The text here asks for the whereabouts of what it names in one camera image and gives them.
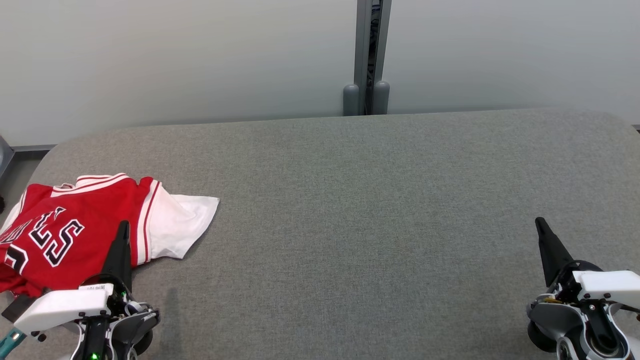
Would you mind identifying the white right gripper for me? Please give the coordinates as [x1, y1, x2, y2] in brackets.
[534, 216, 640, 310]

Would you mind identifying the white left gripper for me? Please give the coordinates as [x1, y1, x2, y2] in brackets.
[14, 220, 133, 333]

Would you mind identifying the red white basketball jersey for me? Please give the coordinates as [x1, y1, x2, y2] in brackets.
[0, 173, 220, 299]

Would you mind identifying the grey cylindrical post bumper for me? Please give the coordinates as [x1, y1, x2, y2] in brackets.
[343, 83, 361, 117]
[372, 80, 391, 116]

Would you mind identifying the grey metal partition post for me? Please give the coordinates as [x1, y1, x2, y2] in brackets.
[353, 0, 393, 116]

